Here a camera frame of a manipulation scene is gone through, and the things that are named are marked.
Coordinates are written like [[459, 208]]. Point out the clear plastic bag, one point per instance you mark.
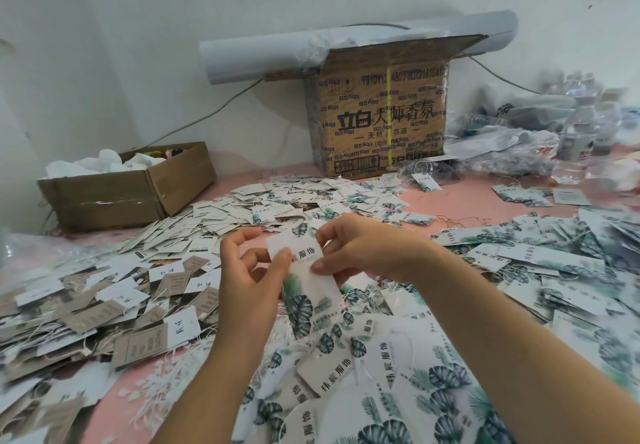
[[35, 254]]

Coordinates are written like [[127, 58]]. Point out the person's right forearm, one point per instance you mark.
[[540, 359]]

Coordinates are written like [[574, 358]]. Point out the person's left forearm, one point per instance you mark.
[[200, 404]]

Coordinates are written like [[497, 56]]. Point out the pile of green leaf tags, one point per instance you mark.
[[535, 309]]

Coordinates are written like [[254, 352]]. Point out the person's left hand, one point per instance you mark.
[[250, 294]]

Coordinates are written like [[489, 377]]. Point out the heap of small tags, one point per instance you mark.
[[265, 207]]

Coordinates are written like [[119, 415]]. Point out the large printed cardboard box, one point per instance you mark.
[[380, 114]]

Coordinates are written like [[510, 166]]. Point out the white crumpled material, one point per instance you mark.
[[102, 163]]

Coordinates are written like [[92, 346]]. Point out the white roll in plastic wrap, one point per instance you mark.
[[265, 54]]

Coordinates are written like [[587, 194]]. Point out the small open cardboard box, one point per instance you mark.
[[125, 187]]

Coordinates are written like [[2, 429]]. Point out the pile of brown white tags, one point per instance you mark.
[[75, 329]]

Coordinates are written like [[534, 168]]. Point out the heap of clear plastic bags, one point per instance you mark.
[[540, 139]]

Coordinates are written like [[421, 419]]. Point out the single white leaf print tag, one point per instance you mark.
[[310, 284]]

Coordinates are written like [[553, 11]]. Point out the person's right hand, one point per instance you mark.
[[370, 247]]

